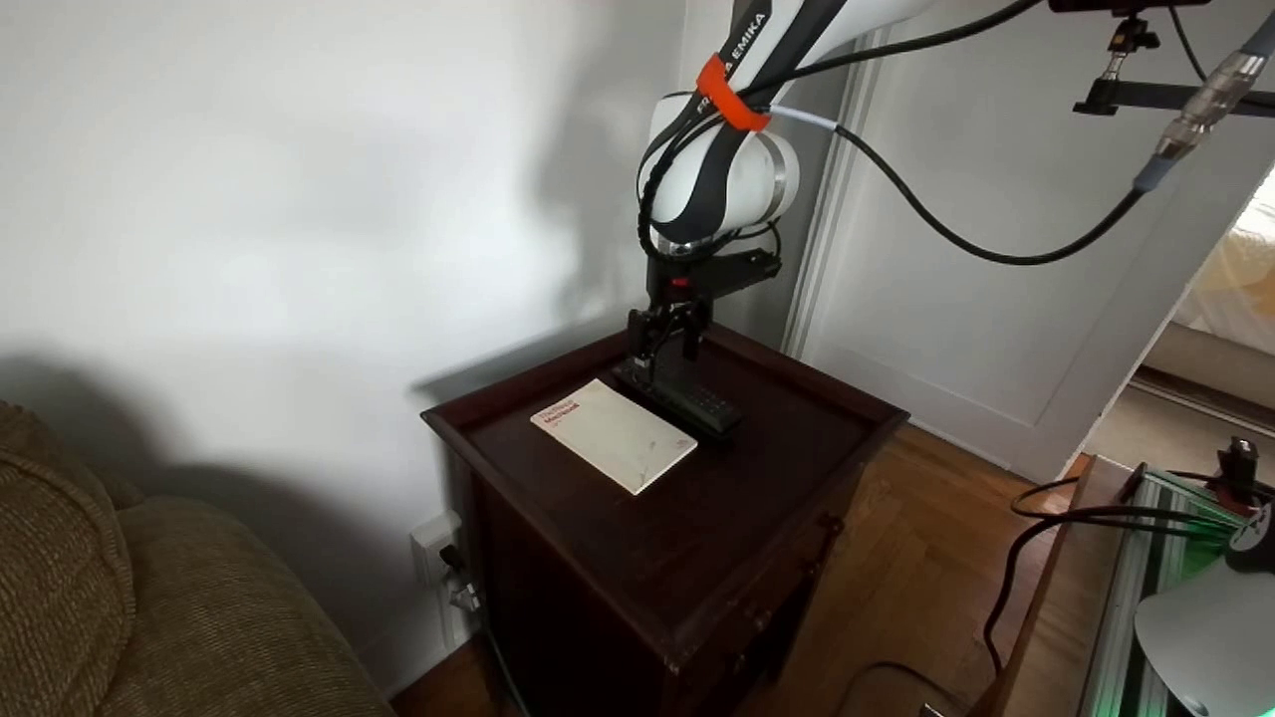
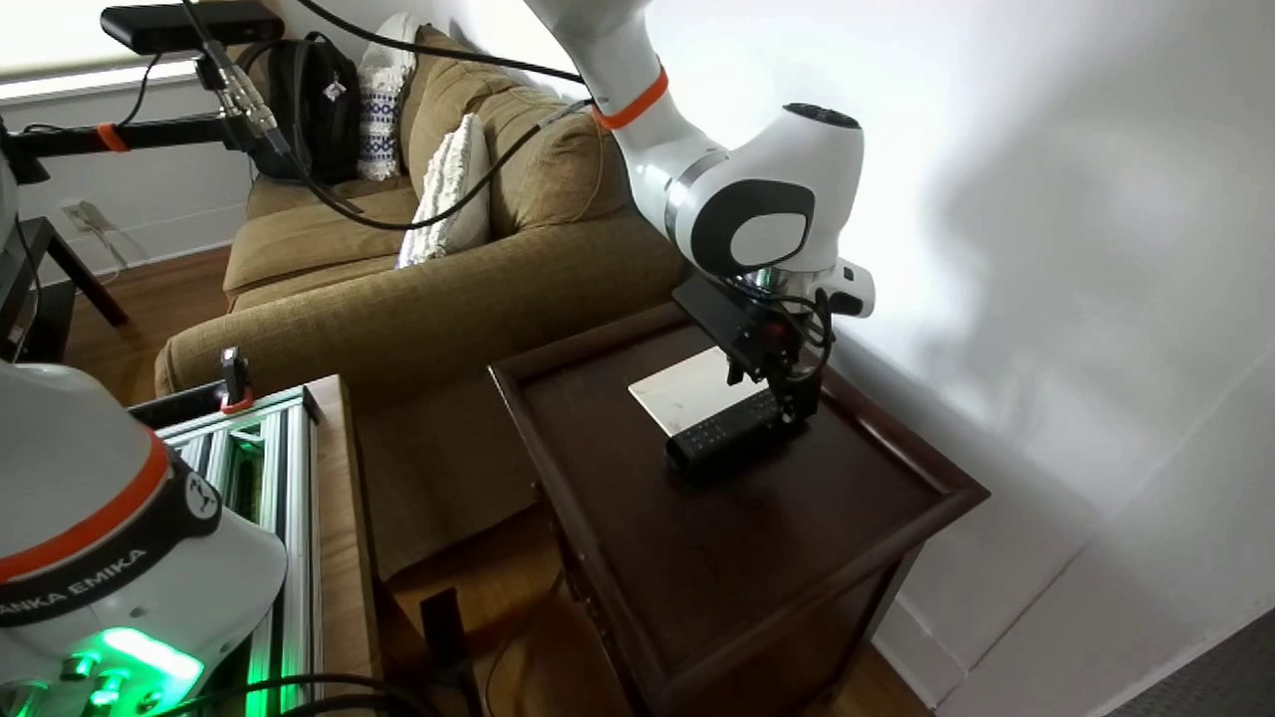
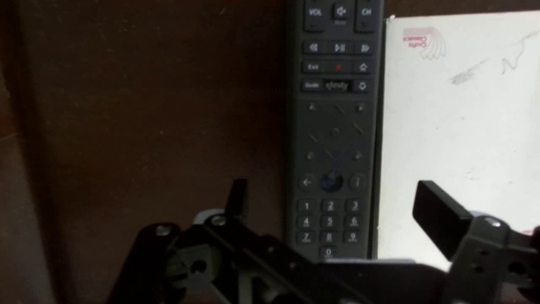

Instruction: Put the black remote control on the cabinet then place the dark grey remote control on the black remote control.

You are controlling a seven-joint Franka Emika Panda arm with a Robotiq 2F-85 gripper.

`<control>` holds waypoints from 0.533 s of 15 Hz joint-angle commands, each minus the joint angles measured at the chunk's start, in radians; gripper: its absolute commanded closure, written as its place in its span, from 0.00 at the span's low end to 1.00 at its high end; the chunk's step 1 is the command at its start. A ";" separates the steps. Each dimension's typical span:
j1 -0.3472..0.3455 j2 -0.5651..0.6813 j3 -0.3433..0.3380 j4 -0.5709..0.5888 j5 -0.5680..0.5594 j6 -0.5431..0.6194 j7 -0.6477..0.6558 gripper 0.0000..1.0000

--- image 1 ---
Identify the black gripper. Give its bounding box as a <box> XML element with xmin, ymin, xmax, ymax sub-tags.
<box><xmin>627</xmin><ymin>248</ymin><xmax>722</xmax><ymax>372</ymax></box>

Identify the dark grey remote control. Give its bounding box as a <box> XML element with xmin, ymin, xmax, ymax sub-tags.
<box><xmin>608</xmin><ymin>353</ymin><xmax>742</xmax><ymax>447</ymax></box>

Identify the black remote control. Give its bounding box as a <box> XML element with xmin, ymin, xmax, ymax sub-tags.
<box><xmin>604</xmin><ymin>357</ymin><xmax>745</xmax><ymax>451</ymax></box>

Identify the dark wooden cabinet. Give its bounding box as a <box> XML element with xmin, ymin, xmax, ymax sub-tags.
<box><xmin>420</xmin><ymin>320</ymin><xmax>911</xmax><ymax>717</ymax></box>

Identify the white booklet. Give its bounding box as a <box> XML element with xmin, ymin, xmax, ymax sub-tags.
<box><xmin>525</xmin><ymin>373</ymin><xmax>704</xmax><ymax>502</ymax></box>

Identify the white door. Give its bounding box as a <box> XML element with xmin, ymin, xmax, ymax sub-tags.
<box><xmin>782</xmin><ymin>0</ymin><xmax>1275</xmax><ymax>491</ymax></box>

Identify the wooden board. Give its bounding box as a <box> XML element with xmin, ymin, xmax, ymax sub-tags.
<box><xmin>971</xmin><ymin>451</ymin><xmax>1155</xmax><ymax>717</ymax></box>

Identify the brown fabric sofa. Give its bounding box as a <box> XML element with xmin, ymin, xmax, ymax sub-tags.
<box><xmin>0</xmin><ymin>397</ymin><xmax>400</xmax><ymax>717</ymax></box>

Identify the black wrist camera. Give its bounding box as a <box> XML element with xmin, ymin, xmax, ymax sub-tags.
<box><xmin>671</xmin><ymin>243</ymin><xmax>790</xmax><ymax>300</ymax></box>

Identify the white wall outlet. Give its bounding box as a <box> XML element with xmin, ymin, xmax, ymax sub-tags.
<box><xmin>408</xmin><ymin>512</ymin><xmax>463</xmax><ymax>589</ymax></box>

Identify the black cable with grey sleeve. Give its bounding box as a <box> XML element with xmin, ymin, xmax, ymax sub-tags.
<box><xmin>774</xmin><ymin>42</ymin><xmax>1275</xmax><ymax>271</ymax></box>

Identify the thin black cable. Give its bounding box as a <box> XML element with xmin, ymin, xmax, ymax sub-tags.
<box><xmin>782</xmin><ymin>0</ymin><xmax>1046</xmax><ymax>93</ymax></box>

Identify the black floor cable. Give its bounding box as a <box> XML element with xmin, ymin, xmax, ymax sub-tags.
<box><xmin>980</xmin><ymin>475</ymin><xmax>1246</xmax><ymax>682</ymax></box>

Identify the aluminium robot frame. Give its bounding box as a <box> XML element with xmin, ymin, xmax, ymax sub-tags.
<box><xmin>1074</xmin><ymin>459</ymin><xmax>1275</xmax><ymax>717</ymax></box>

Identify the black camera stand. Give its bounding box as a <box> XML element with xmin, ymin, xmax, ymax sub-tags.
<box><xmin>1070</xmin><ymin>7</ymin><xmax>1275</xmax><ymax>121</ymax></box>

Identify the black stereo camera bar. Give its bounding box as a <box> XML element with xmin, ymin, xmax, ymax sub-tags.
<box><xmin>1044</xmin><ymin>0</ymin><xmax>1214</xmax><ymax>19</ymax></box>

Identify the black emergency stop handle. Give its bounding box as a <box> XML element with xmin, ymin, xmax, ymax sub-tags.
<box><xmin>1214</xmin><ymin>434</ymin><xmax>1267</xmax><ymax>502</ymax></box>

